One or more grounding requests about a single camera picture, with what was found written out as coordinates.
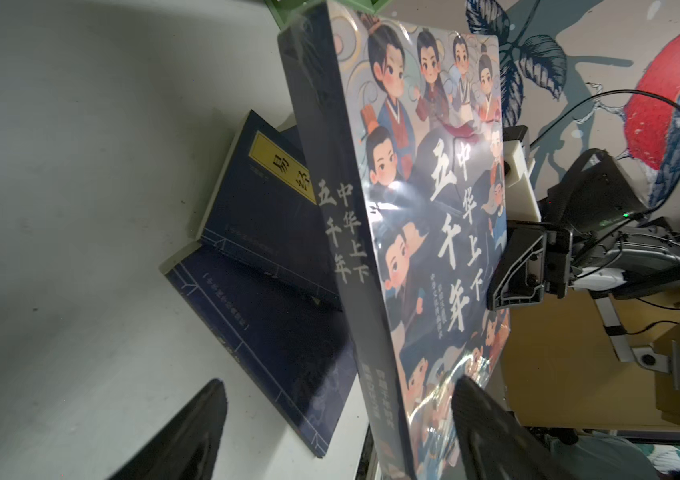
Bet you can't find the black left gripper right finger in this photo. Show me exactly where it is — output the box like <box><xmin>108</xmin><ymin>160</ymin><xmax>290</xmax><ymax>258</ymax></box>
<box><xmin>452</xmin><ymin>376</ymin><xmax>562</xmax><ymax>479</ymax></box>

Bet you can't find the blue book yellow label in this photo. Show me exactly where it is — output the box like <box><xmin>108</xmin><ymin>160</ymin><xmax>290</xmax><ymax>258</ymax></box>
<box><xmin>196</xmin><ymin>110</ymin><xmax>342</xmax><ymax>309</ymax></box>

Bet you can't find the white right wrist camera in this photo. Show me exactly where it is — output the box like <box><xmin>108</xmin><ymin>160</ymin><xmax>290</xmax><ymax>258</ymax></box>
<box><xmin>503</xmin><ymin>125</ymin><xmax>542</xmax><ymax>222</ymax></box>

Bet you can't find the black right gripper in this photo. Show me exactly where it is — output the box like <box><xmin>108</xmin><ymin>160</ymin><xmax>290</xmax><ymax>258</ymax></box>
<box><xmin>486</xmin><ymin>221</ymin><xmax>574</xmax><ymax>311</ymax></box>

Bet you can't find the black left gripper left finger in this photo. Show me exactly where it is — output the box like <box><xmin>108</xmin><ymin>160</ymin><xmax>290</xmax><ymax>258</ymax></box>
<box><xmin>111</xmin><ymin>379</ymin><xmax>228</xmax><ymax>480</ymax></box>

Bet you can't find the dark blue bottom book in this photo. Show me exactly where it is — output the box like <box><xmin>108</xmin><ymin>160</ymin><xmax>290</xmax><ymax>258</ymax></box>
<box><xmin>159</xmin><ymin>243</ymin><xmax>357</xmax><ymax>458</ymax></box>

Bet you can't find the green wooden shelf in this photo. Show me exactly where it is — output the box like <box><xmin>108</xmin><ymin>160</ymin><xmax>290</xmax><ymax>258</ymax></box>
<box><xmin>263</xmin><ymin>0</ymin><xmax>395</xmax><ymax>31</ymax></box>

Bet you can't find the colourful illustrated thick book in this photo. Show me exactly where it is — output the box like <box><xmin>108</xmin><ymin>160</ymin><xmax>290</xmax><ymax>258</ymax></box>
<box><xmin>278</xmin><ymin>1</ymin><xmax>510</xmax><ymax>479</ymax></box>

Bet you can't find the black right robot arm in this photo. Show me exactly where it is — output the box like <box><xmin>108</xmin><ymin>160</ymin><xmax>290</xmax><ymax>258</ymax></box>
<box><xmin>486</xmin><ymin>149</ymin><xmax>680</xmax><ymax>310</ymax></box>

